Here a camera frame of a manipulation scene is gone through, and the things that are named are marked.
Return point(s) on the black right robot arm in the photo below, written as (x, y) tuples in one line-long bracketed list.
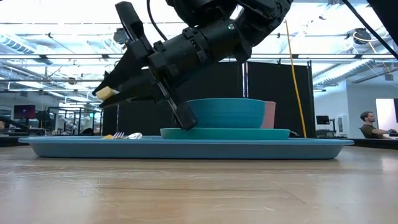
[(264, 15)]

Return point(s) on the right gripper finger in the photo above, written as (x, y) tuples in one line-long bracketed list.
[(140, 91), (127, 70)]

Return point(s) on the pink plastic cup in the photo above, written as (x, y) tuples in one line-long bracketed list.
[(270, 115)]

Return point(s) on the black ceiling spotlight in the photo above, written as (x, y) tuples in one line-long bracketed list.
[(118, 37), (362, 35)]

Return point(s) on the small black monitor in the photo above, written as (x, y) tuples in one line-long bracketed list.
[(322, 119)]

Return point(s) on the person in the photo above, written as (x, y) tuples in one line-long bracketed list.
[(370, 127)]

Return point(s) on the black partition screen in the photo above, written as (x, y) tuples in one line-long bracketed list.
[(280, 99)]

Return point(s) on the green plastic plate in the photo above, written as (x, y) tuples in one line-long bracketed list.
[(233, 133)]

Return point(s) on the blue plastic bowl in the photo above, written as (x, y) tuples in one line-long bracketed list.
[(230, 113)]

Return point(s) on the blue plastic tray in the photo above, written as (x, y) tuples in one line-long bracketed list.
[(186, 149)]

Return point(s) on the monitor with red screen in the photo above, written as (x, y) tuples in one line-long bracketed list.
[(24, 112)]

